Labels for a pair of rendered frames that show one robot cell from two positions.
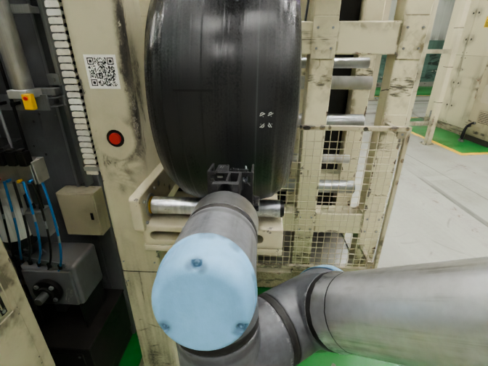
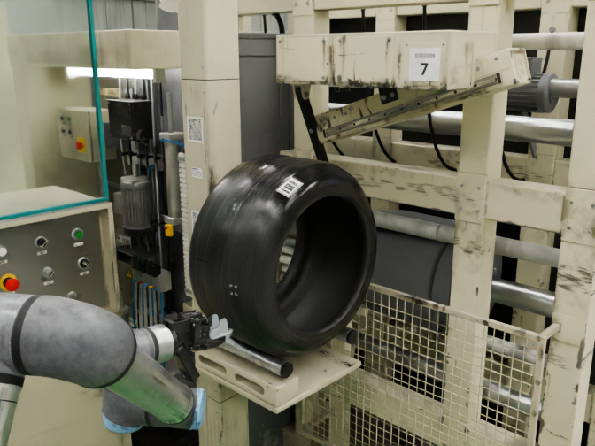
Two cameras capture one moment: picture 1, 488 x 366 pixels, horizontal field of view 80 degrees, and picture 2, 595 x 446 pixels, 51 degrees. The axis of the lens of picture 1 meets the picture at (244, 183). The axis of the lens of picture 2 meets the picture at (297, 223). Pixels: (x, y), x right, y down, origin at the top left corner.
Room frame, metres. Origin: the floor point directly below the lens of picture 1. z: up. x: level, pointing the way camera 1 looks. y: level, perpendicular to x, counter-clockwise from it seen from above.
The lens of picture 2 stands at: (-0.50, -1.10, 1.73)
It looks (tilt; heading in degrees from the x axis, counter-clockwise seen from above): 15 degrees down; 40
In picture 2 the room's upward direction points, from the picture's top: straight up
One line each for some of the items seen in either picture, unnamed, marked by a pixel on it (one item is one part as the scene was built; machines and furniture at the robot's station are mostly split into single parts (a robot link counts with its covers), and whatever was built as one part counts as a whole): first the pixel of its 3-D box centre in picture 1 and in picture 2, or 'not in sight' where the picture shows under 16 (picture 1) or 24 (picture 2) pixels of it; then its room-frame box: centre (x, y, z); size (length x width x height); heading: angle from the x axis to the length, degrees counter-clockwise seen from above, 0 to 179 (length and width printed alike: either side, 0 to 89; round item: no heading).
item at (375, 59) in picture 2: not in sight; (378, 59); (1.09, -0.07, 1.71); 0.61 x 0.25 x 0.15; 86
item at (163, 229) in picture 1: (214, 227); (244, 370); (0.66, 0.08, 0.84); 0.36 x 0.09 x 0.06; 86
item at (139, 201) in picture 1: (163, 181); not in sight; (0.81, 0.25, 0.90); 0.40 x 0.03 x 0.10; 176
